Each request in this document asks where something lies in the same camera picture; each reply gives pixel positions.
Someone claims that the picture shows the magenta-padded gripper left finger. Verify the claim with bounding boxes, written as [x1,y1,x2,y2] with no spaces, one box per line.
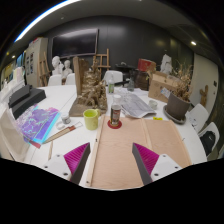
[42,142,92,186]

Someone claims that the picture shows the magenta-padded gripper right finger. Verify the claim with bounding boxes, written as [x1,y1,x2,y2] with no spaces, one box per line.
[132,142,183,186]

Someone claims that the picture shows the clear white-capped drink bottle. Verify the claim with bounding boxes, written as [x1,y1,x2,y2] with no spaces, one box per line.
[109,94,123,128]

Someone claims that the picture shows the white tape roll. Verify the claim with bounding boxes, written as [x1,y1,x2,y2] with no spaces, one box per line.
[55,121,67,131]

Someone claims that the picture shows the small white-lidded jar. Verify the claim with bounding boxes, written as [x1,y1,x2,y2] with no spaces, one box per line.
[60,112,72,125]

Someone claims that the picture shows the yellow-green mug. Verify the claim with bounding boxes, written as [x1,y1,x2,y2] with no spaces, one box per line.
[82,108,102,131]

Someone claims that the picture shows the grey pot saucer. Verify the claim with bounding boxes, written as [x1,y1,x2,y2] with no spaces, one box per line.
[163,104,188,125]

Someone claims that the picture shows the flat round red coaster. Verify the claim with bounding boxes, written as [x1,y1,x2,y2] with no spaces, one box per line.
[106,119,123,130]

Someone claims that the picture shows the colourful purple blue book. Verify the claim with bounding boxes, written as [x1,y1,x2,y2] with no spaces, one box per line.
[14,104,63,149]

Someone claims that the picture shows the grey printed newspaper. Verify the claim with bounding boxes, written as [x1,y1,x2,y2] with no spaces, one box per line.
[118,91,157,119]

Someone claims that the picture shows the small white cup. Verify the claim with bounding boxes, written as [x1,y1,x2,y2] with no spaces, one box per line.
[148,99,159,110]

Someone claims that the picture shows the black backpack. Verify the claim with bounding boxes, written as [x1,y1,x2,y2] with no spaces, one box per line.
[200,130,218,156]

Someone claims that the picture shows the brown cardboard box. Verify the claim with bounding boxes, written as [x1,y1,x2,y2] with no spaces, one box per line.
[148,70,178,104]

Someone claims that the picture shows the grey clear spray bottle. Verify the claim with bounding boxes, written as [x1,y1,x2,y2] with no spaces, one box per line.
[126,77,136,93]

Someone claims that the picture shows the black flat boxes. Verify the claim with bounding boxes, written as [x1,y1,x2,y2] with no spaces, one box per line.
[8,83,48,119]

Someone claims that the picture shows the white spray bottle green label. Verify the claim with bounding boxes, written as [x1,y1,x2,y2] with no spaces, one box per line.
[107,73,116,94]

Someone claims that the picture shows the wooden figure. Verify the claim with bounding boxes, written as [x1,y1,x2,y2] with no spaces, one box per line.
[199,84,210,108]

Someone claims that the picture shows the white plaster bust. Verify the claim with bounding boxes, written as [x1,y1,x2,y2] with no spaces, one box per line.
[50,55,63,77]
[62,59,74,79]

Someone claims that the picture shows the red box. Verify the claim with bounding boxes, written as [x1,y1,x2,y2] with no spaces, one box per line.
[137,58,157,73]

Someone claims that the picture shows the wooden easel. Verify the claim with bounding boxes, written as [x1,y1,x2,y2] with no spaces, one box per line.
[38,51,51,87]
[92,48,112,79]

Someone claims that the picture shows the white plaster statue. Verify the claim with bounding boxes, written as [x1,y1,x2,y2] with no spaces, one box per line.
[160,53,173,75]

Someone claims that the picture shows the long ceiling light strip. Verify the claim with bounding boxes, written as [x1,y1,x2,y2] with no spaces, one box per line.
[14,0,83,43]

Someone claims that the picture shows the wooden-handled flat brush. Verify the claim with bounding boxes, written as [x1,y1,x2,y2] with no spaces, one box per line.
[43,120,84,145]

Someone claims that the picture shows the black wall screen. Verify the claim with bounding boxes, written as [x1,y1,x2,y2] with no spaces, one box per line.
[50,27,100,58]

